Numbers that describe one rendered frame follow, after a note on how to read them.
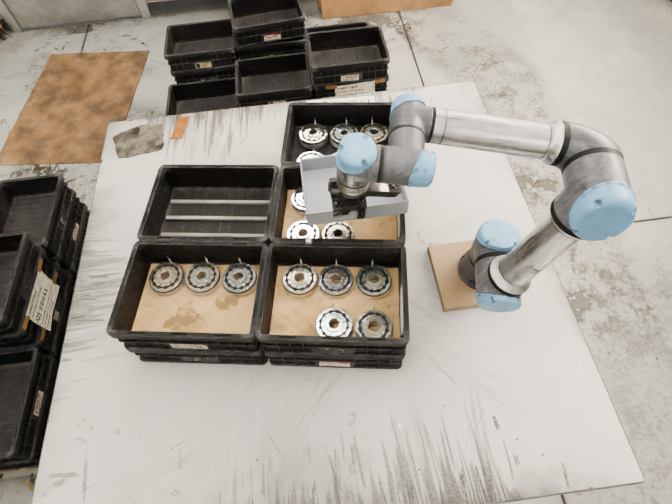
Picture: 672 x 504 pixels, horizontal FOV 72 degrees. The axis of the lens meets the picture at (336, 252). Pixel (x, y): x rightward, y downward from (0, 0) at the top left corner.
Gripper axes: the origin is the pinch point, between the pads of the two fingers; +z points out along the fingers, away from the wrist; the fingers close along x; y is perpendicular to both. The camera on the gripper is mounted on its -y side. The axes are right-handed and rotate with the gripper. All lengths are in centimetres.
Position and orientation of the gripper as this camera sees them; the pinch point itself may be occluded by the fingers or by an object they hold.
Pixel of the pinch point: (357, 211)
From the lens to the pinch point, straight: 121.6
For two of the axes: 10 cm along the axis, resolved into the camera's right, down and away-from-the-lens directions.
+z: -0.1, 2.6, 9.6
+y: -9.8, 1.8, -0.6
